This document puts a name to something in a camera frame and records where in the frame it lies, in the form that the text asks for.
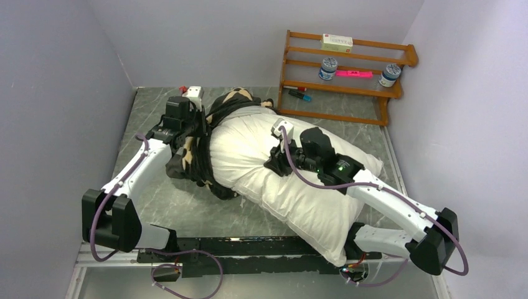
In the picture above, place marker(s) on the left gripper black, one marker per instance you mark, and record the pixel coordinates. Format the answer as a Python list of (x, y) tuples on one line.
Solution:
[(202, 130)]

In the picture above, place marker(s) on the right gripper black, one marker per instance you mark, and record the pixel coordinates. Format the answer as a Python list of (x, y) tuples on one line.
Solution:
[(278, 162)]

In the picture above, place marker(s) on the black pillowcase with beige flowers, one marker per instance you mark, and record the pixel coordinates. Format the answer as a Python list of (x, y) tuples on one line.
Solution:
[(194, 163)]

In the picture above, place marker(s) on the white pillow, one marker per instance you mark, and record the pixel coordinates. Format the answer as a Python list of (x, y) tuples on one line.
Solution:
[(239, 148)]

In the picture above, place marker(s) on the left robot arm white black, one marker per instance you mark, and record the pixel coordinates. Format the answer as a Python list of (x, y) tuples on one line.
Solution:
[(109, 217)]

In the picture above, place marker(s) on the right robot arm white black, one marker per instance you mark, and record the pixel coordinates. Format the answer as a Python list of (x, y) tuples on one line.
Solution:
[(430, 239)]

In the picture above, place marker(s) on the black blue marker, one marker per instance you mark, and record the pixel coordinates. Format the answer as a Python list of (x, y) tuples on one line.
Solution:
[(300, 95)]

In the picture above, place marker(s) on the red white marker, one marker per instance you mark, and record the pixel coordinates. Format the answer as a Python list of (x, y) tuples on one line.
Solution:
[(299, 89)]

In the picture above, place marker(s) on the wooden shelf rack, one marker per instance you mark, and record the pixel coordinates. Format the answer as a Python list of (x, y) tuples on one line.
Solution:
[(303, 58)]

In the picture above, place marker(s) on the left blue white jar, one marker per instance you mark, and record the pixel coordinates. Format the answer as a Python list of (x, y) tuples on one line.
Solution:
[(328, 68)]

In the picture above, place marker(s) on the blue white jar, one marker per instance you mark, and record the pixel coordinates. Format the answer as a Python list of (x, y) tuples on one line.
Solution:
[(389, 75), (328, 68)]

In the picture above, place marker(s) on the pink highlighter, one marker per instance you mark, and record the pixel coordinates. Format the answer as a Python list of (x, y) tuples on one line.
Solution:
[(353, 74)]

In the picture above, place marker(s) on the white green box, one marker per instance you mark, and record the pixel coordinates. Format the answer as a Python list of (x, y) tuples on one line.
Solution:
[(334, 43)]

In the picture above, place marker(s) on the right blue white jar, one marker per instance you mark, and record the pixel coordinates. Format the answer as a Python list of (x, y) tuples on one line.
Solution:
[(389, 75)]

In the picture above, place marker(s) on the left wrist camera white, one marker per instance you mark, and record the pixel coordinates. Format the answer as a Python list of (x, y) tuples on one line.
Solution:
[(195, 95)]

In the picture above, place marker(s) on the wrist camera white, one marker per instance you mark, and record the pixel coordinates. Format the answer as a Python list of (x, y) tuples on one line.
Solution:
[(195, 95), (282, 127)]

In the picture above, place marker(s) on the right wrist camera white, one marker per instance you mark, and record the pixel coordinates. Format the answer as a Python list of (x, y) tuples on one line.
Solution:
[(282, 127)]

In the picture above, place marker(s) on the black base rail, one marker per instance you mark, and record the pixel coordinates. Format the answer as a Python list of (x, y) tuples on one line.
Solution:
[(243, 255)]

